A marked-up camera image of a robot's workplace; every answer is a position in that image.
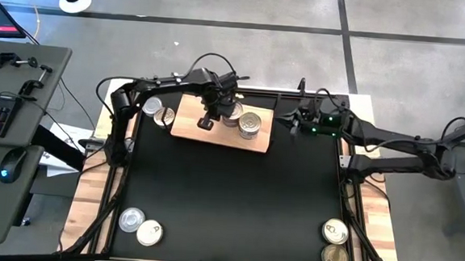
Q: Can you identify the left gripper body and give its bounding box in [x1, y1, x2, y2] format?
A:
[195, 68, 241, 120]

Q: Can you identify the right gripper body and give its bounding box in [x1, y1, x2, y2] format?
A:
[296, 97, 354, 140]

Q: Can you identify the wooden cutting board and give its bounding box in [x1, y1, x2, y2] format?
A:
[169, 86, 285, 155]

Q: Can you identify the blue can silver pull-tab lid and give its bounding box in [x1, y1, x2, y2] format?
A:
[320, 216, 351, 247]

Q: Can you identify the light-green can silver lid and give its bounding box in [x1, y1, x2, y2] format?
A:
[141, 95, 164, 118]
[117, 205, 147, 234]

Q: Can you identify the gold-lid can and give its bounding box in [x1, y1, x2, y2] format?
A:
[135, 218, 165, 249]

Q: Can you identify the can with gold pull-tab lid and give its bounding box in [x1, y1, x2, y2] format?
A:
[320, 243, 351, 261]

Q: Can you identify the white paper sheet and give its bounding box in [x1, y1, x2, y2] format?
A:
[37, 121, 83, 180]

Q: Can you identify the black desk clamp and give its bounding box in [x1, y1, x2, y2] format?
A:
[17, 62, 54, 99]
[0, 49, 40, 72]

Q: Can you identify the black computer mouse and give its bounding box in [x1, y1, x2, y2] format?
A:
[0, 145, 28, 186]

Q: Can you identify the black table rig frame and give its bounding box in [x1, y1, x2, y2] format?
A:
[57, 74, 410, 261]

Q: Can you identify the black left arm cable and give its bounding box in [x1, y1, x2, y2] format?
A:
[186, 51, 239, 82]

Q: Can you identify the white mount bracket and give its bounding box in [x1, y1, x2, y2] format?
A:
[338, 154, 356, 169]

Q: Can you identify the yellow floor cable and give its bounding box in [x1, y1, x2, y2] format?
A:
[10, 0, 43, 40]

